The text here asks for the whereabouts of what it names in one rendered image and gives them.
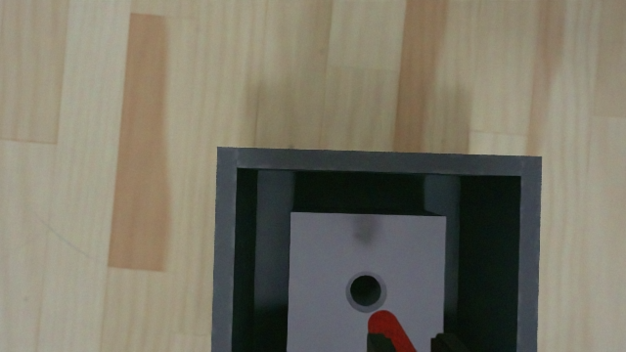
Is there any dark grey open box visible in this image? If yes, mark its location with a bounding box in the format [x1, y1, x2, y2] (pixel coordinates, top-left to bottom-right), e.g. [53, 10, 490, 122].
[210, 147, 542, 352]

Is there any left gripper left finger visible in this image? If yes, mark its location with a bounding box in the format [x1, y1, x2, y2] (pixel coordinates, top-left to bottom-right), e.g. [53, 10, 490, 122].
[367, 333, 397, 352]

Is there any red peg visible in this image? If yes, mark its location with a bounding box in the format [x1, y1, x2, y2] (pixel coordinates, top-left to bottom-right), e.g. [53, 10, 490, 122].
[368, 310, 417, 352]

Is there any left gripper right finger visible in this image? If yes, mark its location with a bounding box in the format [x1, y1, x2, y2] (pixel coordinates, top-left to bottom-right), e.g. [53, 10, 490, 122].
[430, 333, 470, 352]

